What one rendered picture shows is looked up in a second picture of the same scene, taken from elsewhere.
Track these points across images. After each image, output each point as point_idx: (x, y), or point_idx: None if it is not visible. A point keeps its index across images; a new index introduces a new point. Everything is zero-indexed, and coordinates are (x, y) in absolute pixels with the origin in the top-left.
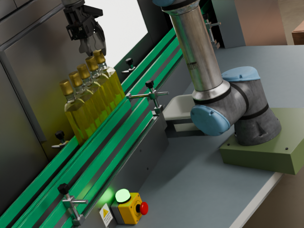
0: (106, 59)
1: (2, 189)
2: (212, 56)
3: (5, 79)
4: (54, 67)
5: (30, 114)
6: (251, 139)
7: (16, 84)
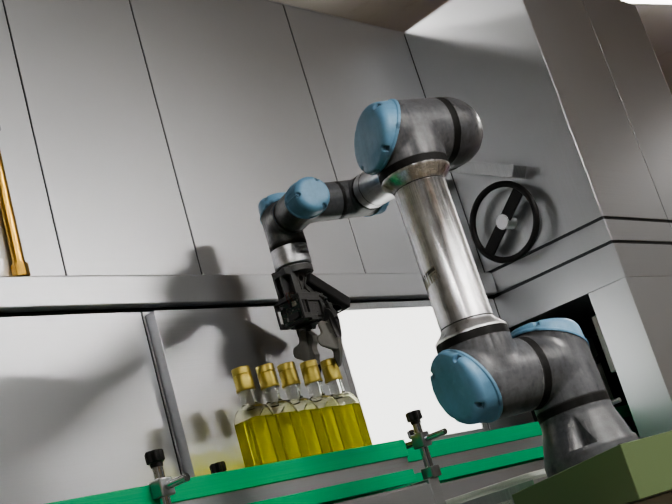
0: (371, 427)
1: None
2: (466, 261)
3: (146, 361)
4: None
5: (177, 434)
6: (565, 454)
7: (163, 373)
